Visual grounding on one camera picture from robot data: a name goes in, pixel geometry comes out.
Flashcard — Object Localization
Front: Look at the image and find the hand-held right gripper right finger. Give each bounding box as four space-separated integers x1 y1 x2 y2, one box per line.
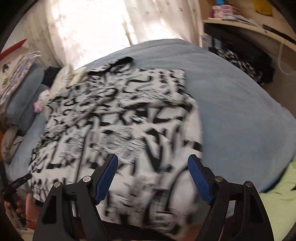
188 154 272 241

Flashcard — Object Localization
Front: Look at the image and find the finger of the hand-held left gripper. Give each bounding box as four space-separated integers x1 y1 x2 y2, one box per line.
9 174 32 189

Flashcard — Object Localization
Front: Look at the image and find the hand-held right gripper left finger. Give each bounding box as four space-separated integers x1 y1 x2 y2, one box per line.
32 153 119 241

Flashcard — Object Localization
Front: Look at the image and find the black and white printed jacket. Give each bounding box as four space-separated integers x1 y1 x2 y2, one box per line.
28 57 204 237

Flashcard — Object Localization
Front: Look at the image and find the person's left hand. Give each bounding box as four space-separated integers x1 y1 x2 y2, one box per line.
5 193 41 221

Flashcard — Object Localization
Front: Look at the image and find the crumpled beige cloth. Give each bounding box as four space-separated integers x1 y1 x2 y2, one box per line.
1 126 24 163

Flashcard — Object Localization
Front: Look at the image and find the grey-blue pillow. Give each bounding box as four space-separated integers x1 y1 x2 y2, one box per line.
17 83 50 135
6 64 46 119

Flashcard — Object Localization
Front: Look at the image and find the blue bed blanket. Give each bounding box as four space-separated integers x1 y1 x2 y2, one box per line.
5 39 296 193

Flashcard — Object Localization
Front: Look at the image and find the white and pink plush toy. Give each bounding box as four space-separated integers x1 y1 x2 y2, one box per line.
33 90 51 113

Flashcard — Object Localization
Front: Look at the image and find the light green cloth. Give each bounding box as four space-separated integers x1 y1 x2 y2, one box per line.
260 159 296 241

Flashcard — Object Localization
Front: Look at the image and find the folded purple floral blanket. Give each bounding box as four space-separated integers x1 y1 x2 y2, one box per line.
0 52 41 110

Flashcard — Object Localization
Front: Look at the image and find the cream puffer jacket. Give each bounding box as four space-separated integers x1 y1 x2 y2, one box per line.
49 65 90 93

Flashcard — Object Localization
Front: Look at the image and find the folded beige cloth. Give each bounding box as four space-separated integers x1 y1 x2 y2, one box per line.
4 54 26 77

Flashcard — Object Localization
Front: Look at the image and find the black and white patterned clothing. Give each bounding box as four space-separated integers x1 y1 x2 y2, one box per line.
215 47 274 85

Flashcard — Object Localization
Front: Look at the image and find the white floral sheer curtain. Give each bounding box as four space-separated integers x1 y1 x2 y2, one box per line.
22 0 204 70

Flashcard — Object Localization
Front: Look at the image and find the wooden desk shelf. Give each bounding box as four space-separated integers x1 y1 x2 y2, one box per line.
202 0 296 61

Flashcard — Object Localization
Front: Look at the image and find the stack of papers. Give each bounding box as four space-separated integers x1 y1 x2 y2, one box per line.
231 14 260 26

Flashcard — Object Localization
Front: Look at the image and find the stack of pink boxes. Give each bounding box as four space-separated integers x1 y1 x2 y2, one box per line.
212 5 240 19

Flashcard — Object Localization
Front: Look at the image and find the yellow cloth item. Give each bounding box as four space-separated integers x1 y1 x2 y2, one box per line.
251 0 274 15

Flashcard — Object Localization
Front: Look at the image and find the red wall shelf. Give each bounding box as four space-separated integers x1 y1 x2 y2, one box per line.
0 39 27 60

